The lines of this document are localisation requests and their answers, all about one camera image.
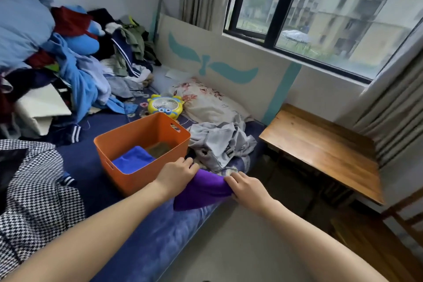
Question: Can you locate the person's right hand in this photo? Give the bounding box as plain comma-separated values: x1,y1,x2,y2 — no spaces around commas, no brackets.
224,171,275,216

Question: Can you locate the person's left hand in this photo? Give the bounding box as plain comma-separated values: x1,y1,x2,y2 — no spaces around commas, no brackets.
153,157,200,201

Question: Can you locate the purple cloth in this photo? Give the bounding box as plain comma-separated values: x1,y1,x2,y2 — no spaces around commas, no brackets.
173,168,234,212

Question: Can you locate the green terry towel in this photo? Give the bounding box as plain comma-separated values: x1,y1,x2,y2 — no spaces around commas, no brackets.
144,141,174,159

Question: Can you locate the orange plastic storage bin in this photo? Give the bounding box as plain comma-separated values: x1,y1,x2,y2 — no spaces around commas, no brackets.
93,112,192,197

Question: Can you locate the blue towel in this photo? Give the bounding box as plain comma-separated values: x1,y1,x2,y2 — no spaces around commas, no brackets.
111,145,156,175

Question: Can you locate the person's left forearm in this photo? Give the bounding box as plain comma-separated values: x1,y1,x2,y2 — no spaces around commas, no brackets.
3,182,169,282

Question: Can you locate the person's right forearm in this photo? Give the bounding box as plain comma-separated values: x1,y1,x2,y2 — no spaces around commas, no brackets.
261,199,387,282

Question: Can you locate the crumpled grey white garment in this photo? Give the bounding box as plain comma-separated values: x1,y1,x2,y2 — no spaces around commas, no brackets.
186,115,258,173

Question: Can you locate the yellow cartoon desk fan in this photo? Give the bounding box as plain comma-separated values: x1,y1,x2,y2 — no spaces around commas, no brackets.
147,94,186,120

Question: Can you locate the bed with blue floral sheet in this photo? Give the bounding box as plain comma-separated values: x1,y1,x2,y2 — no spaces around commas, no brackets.
0,67,267,282

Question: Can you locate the white floral pillow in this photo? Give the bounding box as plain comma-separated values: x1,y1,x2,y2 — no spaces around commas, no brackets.
168,78,253,124

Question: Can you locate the wooden folding table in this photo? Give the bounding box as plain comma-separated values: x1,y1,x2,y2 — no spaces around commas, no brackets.
259,103,386,206

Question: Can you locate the white paper sheet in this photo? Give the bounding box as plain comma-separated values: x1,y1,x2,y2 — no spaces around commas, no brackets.
165,67,191,82

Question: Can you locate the pile of mixed clothes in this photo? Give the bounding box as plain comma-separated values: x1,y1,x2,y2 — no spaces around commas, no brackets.
0,5,163,140

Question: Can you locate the wooden slat-back chair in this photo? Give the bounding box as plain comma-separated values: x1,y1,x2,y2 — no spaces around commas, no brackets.
330,187,423,282

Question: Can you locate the black white houndstooth garment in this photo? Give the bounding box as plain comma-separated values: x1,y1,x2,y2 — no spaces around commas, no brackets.
0,139,86,279

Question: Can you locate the white headboard with teal print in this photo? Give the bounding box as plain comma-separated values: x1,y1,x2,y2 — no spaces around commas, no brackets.
155,14,302,126

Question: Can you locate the cream folded fabric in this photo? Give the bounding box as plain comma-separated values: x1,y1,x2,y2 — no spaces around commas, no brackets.
15,84,72,136

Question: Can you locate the blue plush toy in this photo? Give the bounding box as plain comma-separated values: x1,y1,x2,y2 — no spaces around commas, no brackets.
51,5,106,56

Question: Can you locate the grey metal drying rack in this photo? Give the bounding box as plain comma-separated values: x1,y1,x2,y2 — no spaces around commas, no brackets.
150,0,200,43

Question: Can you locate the black framed window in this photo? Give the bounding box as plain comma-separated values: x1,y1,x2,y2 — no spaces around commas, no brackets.
223,0,423,85

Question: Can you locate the light blue duvet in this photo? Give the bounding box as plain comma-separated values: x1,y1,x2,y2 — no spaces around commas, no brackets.
0,0,55,73

